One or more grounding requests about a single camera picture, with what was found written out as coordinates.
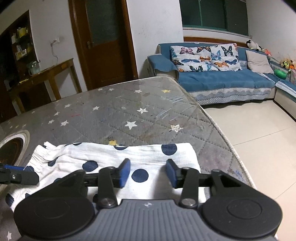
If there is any dark green window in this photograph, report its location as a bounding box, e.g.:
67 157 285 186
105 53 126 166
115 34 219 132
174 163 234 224
179 0 248 36

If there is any butterfly print cushion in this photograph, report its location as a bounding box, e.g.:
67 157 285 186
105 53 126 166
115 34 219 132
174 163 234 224
170 43 242 72

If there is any brown wooden door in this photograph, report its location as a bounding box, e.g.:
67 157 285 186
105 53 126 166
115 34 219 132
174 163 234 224
68 1 138 90

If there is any wooden side table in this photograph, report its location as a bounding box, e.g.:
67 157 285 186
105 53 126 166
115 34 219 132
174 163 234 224
9 58 82 113

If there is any white navy polka-dot garment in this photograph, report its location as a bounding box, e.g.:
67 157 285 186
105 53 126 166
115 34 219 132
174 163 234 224
4 142 201 210

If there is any glass pitcher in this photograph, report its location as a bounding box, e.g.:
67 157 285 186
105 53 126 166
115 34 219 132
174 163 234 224
27 60 41 76

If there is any grey star quilted table cover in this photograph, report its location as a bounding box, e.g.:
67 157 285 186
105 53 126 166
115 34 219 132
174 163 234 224
0 76 256 241

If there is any blue corner sofa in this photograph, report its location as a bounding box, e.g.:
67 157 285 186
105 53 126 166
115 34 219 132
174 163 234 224
147 42 295 117

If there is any round black induction cooktop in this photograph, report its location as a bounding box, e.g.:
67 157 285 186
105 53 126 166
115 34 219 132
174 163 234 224
1 130 30 166

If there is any dark wooden shelf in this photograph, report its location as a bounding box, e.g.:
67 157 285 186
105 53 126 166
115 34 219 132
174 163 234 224
1 11 37 121

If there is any colourful toy pile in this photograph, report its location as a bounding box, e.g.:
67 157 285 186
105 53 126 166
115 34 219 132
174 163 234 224
280 59 295 70

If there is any beige throw pillow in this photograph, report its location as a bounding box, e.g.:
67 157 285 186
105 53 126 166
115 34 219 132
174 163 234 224
245 50 274 74

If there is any panda plush toy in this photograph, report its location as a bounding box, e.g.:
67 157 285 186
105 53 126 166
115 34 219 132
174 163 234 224
246 40 264 52

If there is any wall socket with cord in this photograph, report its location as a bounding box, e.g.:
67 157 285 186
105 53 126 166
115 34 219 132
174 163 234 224
49 37 61 64

